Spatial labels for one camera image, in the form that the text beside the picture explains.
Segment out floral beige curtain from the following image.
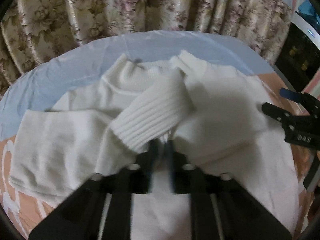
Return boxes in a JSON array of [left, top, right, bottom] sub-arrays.
[[1, 0, 292, 94]]

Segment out white appliance with dark window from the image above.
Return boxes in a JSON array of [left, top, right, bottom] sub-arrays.
[[275, 11, 319, 92]]

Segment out blue and orange bedsheet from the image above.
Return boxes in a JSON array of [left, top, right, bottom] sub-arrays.
[[1, 31, 310, 237]]

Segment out white knit sweater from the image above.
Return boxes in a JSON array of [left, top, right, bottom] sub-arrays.
[[9, 51, 298, 232]]

